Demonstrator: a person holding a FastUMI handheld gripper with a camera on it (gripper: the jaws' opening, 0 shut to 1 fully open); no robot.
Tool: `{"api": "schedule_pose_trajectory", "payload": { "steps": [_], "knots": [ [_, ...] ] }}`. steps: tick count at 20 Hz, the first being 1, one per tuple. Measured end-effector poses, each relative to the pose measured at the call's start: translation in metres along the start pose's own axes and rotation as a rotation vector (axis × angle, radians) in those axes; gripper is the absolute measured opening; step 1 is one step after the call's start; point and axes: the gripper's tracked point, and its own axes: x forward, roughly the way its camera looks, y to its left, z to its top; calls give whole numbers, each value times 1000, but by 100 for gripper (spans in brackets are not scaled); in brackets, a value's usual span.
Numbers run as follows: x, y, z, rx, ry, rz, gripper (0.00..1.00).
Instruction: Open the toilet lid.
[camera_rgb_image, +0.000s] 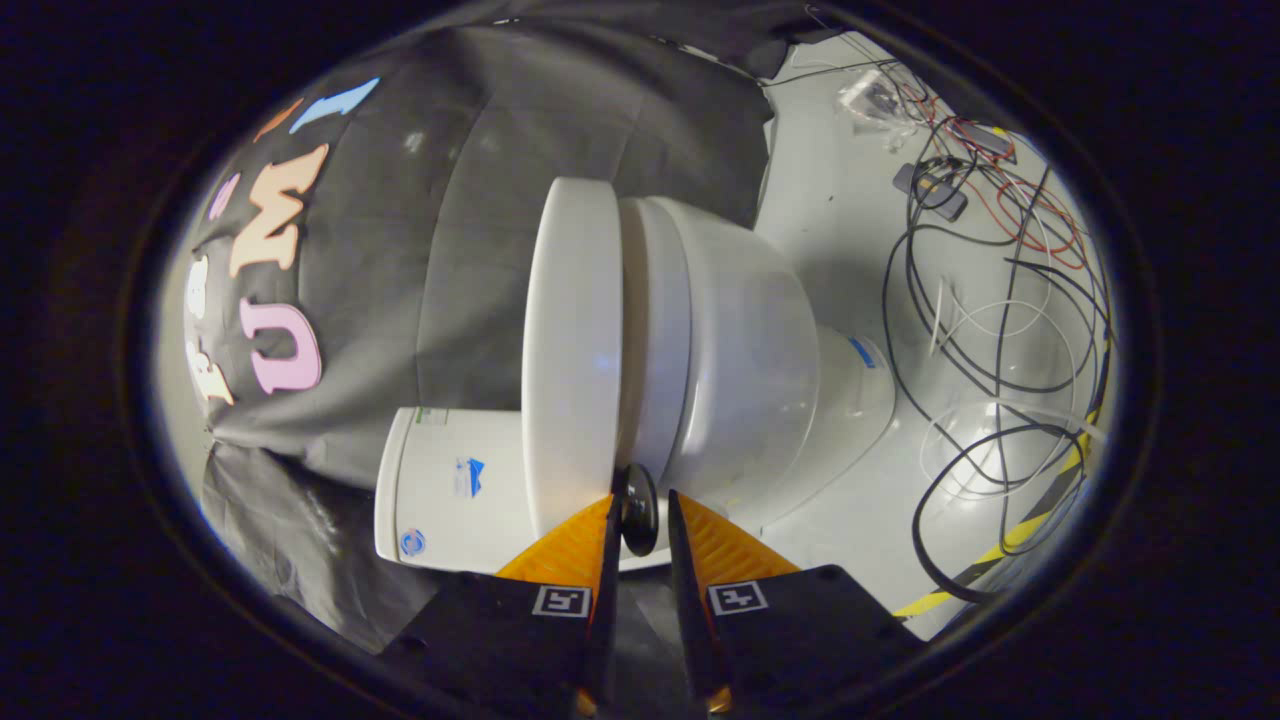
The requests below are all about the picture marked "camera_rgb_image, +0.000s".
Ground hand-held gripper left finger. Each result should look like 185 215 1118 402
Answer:
375 492 626 716

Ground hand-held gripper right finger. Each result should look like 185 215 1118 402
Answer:
665 488 926 713

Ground white toilet with tank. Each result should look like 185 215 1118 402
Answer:
375 195 898 576

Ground black round lid knob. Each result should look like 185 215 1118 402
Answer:
620 463 660 558

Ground yellow black floor tape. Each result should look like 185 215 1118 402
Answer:
892 400 1103 620

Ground white toilet lid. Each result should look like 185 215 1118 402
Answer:
520 178 625 541

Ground thin red wires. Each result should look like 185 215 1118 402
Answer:
895 75 1089 273

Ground tangle of black cables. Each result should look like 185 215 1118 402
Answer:
882 120 1113 604

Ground clear plastic bag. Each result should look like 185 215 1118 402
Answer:
837 67 917 153

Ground black power adapter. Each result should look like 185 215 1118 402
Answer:
892 161 970 224

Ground black backdrop cloth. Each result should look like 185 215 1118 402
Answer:
183 0 833 653

